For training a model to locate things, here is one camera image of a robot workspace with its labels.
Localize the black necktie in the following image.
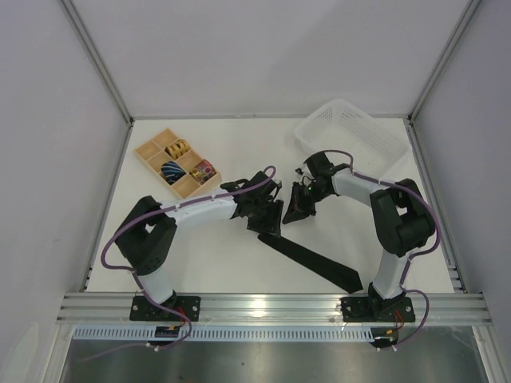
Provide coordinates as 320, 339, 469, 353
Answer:
258, 233, 363, 294

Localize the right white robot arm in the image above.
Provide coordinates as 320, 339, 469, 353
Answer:
283, 149, 441, 318

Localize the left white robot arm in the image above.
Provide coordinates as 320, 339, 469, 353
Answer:
115, 171, 283, 304

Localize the colourful dotted rolled tie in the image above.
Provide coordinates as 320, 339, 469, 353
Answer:
189, 160, 216, 185

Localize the wooden compartment box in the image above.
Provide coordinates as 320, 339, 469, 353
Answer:
133, 128, 222, 199

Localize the white plastic basket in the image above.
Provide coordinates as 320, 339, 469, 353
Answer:
294, 99, 410, 179

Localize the blue striped rolled tie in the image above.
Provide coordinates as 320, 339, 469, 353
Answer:
160, 161, 186, 185

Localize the yellow patterned rolled tie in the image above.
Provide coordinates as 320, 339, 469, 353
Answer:
164, 139, 191, 160

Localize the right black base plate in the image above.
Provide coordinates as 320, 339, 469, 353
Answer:
341, 295, 416, 323

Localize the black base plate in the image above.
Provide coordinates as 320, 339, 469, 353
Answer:
129, 295, 201, 322
341, 295, 416, 323

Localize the white slotted cable duct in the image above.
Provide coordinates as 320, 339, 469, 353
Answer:
73, 325, 396, 342

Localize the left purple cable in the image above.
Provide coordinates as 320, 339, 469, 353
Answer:
77, 165, 277, 362

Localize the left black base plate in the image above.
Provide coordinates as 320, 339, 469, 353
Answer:
129, 295, 201, 322

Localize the aluminium mounting rail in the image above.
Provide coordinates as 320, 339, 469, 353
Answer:
57, 292, 493, 326

